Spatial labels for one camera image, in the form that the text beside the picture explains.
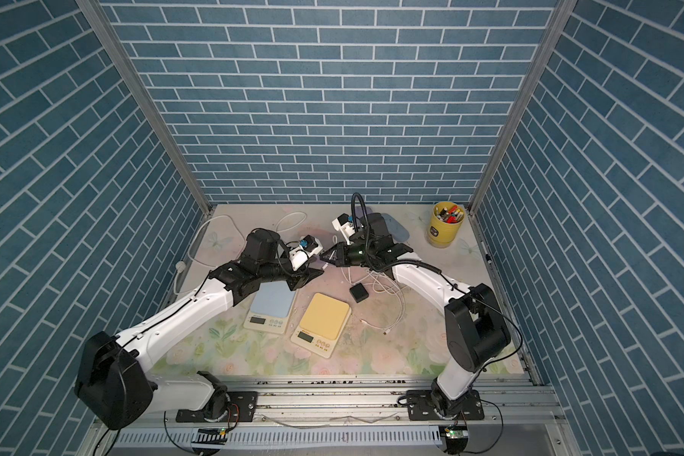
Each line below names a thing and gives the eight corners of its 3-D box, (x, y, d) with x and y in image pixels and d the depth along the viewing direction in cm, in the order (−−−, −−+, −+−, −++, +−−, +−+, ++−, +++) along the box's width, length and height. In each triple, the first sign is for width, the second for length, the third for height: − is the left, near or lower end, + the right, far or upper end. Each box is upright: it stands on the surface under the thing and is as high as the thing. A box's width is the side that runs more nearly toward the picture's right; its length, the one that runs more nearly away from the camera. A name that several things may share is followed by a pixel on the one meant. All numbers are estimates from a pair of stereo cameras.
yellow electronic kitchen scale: (289, 341, 87) (288, 338, 84) (316, 295, 97) (315, 290, 95) (329, 360, 83) (328, 357, 81) (352, 309, 94) (352, 305, 91)
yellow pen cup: (425, 246, 110) (433, 222, 100) (429, 222, 118) (437, 198, 108) (453, 252, 109) (464, 229, 98) (455, 227, 117) (465, 204, 106)
